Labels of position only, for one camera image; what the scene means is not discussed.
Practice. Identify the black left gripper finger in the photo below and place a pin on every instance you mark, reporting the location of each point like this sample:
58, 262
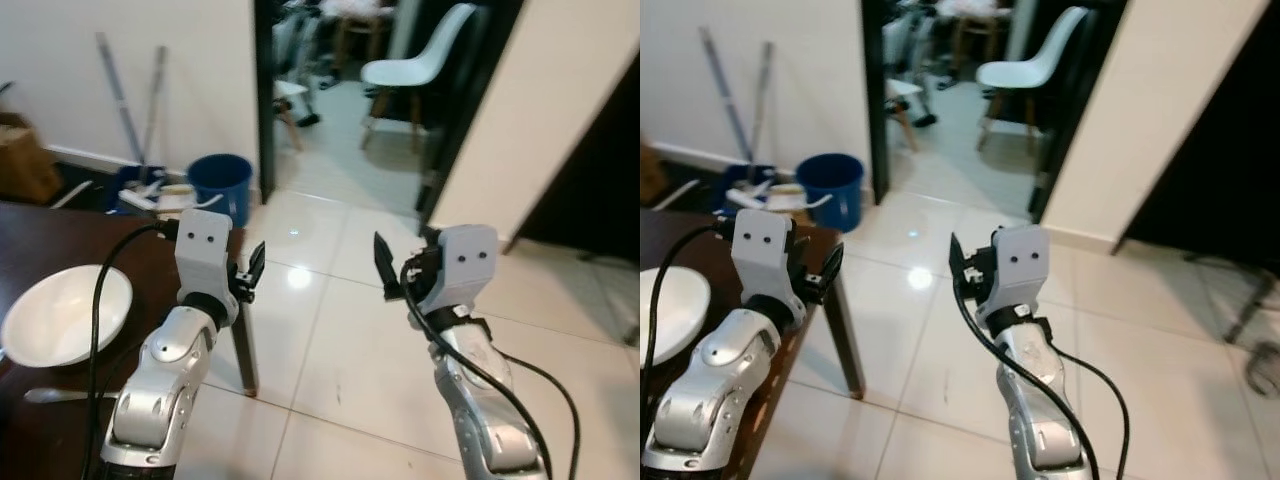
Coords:
257, 262
831, 265

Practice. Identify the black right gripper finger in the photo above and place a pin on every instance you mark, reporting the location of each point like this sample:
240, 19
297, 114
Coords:
958, 260
387, 265

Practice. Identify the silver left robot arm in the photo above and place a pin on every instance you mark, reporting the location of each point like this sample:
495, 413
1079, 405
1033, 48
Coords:
165, 380
710, 380

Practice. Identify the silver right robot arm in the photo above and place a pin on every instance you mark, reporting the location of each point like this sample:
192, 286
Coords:
480, 400
1040, 400

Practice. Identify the blue plastic bucket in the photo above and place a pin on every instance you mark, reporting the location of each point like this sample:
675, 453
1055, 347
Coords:
220, 185
830, 190

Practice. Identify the blue mop tray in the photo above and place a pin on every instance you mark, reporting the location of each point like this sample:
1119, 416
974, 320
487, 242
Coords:
125, 180
745, 178

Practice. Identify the white round plate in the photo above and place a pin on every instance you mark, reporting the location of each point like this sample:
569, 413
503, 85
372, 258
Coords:
60, 315
675, 315

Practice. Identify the small white chair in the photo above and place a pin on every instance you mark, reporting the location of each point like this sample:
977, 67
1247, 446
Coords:
290, 92
900, 90

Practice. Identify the grey mop pole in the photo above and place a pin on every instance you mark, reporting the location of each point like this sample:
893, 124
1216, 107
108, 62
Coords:
762, 100
155, 100

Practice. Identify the blue mop pole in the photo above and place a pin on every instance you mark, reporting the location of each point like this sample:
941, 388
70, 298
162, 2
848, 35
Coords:
118, 95
725, 95

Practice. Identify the white plastic chair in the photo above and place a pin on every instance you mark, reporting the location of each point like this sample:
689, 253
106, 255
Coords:
1040, 62
425, 60

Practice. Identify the silver metal spoon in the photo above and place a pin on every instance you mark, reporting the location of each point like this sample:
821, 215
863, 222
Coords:
50, 396

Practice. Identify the wooden stool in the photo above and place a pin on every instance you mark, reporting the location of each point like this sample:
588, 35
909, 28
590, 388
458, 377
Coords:
975, 8
360, 8

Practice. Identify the black metal chair base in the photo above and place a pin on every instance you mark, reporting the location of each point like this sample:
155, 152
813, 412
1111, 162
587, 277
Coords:
1262, 375

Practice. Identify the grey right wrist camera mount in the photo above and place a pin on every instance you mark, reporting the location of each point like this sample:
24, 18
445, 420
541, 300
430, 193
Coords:
468, 262
1025, 262

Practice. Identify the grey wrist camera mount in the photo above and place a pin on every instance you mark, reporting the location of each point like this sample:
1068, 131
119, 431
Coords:
760, 255
1025, 262
468, 262
203, 250

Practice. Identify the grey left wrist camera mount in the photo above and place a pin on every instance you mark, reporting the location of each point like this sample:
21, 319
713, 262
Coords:
760, 255
203, 250

